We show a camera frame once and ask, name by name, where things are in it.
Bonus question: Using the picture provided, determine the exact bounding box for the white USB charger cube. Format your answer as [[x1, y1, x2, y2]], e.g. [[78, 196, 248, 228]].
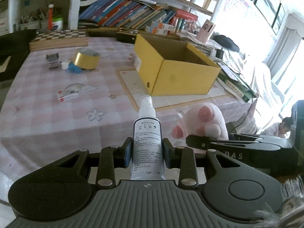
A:
[[61, 62, 69, 70]]

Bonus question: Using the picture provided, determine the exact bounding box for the red thick dictionary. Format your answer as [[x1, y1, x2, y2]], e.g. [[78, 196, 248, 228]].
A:
[[175, 9, 198, 22]]

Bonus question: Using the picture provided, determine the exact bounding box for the black Yamaha keyboard piano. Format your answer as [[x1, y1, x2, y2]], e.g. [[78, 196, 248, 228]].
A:
[[0, 29, 37, 81]]

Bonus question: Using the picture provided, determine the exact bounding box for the black cap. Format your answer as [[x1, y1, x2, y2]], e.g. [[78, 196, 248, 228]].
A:
[[213, 35, 240, 52]]

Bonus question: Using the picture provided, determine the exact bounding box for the gold tape roll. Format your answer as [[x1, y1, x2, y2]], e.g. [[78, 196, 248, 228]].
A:
[[72, 47, 101, 70]]

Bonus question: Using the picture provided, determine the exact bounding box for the pink checkered tablecloth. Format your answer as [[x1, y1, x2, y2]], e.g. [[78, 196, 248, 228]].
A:
[[0, 36, 258, 179]]

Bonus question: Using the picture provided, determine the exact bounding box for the black power adapter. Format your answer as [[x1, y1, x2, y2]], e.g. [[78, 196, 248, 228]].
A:
[[215, 49, 224, 59]]

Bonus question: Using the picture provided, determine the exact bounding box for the orange white medicine box lower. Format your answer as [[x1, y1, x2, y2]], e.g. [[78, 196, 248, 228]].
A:
[[145, 26, 168, 36]]

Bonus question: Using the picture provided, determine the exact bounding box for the black gold wooden box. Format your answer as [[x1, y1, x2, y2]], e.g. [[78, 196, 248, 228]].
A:
[[85, 27, 145, 44]]

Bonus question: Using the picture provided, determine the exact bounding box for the blue plastic piece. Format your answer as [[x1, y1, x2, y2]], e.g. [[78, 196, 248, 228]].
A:
[[65, 61, 82, 74]]

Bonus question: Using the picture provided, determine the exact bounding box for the pink pen holder cup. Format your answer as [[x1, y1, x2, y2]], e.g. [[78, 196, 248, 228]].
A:
[[196, 19, 215, 43]]

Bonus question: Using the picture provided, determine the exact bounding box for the green thick book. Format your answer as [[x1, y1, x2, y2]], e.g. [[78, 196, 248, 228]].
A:
[[218, 72, 256, 102]]

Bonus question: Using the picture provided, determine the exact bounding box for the white spray bottle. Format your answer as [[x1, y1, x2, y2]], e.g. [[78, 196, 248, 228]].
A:
[[130, 95, 165, 181]]

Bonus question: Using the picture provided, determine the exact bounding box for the yellow cardboard box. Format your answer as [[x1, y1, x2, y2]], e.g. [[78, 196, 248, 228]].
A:
[[132, 34, 221, 96]]

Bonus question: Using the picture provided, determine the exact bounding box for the grey stapler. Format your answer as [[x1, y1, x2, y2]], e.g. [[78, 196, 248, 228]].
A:
[[46, 53, 60, 69]]

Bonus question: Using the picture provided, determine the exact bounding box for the white red staples box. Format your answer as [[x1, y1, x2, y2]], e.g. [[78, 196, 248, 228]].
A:
[[57, 90, 79, 102]]

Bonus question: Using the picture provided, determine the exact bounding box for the white bookshelf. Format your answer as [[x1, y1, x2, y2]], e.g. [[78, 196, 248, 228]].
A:
[[1, 0, 216, 33]]

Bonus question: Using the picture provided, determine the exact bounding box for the wooden chess board box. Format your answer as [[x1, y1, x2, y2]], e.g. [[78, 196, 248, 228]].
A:
[[29, 30, 89, 52]]

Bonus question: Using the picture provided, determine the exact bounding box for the white green lidded jar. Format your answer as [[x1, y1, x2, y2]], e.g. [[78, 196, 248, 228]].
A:
[[49, 15, 63, 31]]

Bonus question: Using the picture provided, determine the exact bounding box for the orange white medicine box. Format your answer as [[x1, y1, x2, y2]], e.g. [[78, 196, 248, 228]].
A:
[[145, 26, 168, 36], [151, 21, 174, 31]]

